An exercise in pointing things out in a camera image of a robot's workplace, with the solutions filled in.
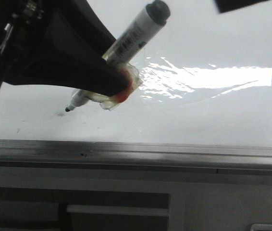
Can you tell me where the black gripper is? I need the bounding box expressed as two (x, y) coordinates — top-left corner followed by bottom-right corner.
(0, 0), (117, 135)

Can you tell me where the white whiteboard with aluminium frame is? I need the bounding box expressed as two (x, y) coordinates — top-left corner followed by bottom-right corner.
(0, 0), (272, 171)

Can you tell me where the grey metal base frame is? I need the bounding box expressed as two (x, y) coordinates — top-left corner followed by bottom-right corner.
(0, 167), (272, 231)

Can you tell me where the white black whiteboard marker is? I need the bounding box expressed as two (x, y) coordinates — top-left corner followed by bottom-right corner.
(65, 0), (171, 112)

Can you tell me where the black object top right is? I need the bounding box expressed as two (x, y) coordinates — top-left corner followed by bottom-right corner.
(214, 0), (268, 13)

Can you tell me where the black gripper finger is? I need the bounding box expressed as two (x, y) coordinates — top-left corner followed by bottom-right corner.
(5, 7), (129, 96)

